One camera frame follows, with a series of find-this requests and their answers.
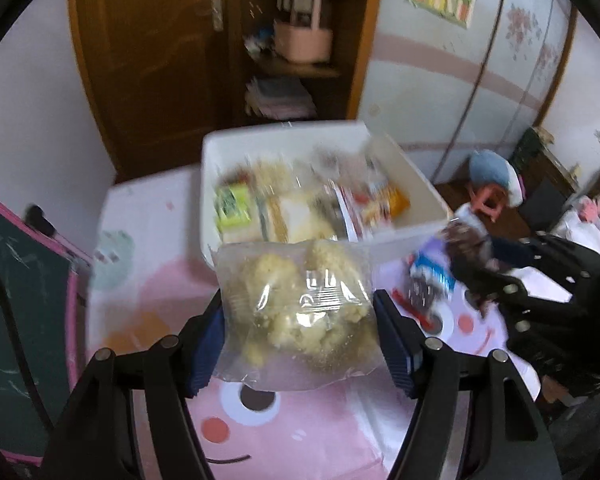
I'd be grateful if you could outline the black cable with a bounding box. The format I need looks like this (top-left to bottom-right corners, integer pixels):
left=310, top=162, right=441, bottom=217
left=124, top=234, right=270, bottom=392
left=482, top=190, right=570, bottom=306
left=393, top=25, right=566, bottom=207
left=0, top=247, right=53, bottom=431

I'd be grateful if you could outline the blue white small object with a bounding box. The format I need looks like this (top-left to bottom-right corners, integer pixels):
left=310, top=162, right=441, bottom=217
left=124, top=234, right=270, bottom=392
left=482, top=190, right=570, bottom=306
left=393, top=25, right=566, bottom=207
left=244, top=27, right=276, bottom=61

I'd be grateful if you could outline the pile of assorted snack packets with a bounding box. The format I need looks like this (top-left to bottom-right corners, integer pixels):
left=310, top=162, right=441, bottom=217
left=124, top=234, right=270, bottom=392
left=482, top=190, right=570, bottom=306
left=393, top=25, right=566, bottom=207
left=215, top=147, right=411, bottom=246

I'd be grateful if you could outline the stack of books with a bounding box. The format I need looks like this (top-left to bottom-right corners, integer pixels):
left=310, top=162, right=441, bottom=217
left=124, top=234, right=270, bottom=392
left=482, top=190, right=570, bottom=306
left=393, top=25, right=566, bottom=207
left=244, top=76, right=317, bottom=121

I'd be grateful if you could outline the white plastic storage box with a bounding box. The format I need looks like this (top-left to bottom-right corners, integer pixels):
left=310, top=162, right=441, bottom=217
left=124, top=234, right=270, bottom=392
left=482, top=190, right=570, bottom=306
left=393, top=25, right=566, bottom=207
left=200, top=121, right=453, bottom=266

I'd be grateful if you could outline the clear cookie packet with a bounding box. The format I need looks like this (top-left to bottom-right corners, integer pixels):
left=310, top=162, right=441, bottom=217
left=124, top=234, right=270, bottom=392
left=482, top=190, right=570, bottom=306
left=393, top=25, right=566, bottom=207
left=210, top=239, right=386, bottom=393

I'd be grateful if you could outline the dark low cabinet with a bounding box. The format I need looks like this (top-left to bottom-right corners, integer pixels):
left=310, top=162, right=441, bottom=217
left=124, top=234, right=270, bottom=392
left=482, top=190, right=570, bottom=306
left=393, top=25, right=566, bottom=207
left=510, top=127, right=581, bottom=231

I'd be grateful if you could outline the pink stool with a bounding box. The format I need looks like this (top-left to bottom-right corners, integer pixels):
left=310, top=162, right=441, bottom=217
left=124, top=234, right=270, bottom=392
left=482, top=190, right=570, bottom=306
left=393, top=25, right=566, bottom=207
left=467, top=185, right=506, bottom=216

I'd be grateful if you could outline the dark brown snack packet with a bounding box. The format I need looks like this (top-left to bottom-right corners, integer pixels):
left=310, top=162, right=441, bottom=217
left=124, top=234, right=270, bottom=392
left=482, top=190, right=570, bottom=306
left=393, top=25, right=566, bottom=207
left=440, top=217, right=501, bottom=306

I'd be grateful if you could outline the green chalkboard with pink frame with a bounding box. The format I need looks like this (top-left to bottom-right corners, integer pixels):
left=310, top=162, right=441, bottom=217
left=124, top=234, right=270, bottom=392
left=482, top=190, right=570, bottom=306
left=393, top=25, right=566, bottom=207
left=0, top=185, right=93, bottom=466

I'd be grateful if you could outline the white floral wardrobe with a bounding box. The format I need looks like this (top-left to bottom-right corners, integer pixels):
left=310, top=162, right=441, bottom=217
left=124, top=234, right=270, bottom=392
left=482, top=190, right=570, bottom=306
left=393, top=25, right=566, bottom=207
left=357, top=0, right=578, bottom=186

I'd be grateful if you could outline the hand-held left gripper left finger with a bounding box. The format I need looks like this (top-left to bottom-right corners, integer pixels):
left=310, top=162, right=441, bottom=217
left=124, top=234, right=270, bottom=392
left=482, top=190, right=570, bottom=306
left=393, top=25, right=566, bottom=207
left=39, top=290, right=226, bottom=480

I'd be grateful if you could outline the brown wooden cabinet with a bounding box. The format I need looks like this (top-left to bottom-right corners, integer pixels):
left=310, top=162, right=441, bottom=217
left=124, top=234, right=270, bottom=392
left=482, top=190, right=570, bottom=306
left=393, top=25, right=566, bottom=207
left=67, top=0, right=386, bottom=181

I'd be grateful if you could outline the pile of clothes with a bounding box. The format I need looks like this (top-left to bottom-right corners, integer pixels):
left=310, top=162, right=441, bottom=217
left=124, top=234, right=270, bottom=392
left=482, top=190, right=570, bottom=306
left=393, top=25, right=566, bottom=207
left=555, top=192, right=600, bottom=256

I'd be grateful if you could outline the blue white snack packet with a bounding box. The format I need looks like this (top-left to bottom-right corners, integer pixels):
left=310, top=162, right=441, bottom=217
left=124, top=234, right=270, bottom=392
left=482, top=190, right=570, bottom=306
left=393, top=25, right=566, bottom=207
left=392, top=245, right=461, bottom=333

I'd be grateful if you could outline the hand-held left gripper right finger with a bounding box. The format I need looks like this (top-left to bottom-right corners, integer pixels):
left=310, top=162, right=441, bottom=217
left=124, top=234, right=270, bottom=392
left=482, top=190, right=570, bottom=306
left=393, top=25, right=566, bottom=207
left=372, top=289, right=563, bottom=480

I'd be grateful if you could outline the pink basket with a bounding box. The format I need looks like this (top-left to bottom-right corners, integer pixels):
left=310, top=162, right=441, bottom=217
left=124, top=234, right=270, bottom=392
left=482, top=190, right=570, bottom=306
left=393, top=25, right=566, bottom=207
left=272, top=0, right=333, bottom=64

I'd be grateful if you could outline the blue cap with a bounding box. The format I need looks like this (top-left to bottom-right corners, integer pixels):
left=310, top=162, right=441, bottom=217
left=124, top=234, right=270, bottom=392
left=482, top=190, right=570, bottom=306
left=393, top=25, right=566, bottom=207
left=467, top=149, right=523, bottom=208

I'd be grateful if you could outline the black clip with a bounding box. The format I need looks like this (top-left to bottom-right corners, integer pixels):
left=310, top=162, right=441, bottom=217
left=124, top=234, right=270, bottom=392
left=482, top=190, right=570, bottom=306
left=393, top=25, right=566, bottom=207
left=24, top=204, right=56, bottom=238

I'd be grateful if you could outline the pink cartoon printed blanket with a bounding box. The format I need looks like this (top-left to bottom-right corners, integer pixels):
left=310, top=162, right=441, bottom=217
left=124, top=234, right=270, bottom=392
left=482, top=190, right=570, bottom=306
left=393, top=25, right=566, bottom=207
left=85, top=167, right=573, bottom=480

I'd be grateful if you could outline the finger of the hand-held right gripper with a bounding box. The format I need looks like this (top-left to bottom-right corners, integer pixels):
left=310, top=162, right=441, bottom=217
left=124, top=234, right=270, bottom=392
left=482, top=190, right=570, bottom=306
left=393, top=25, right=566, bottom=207
left=450, top=255, right=531, bottom=311
left=490, top=235, right=600, bottom=286

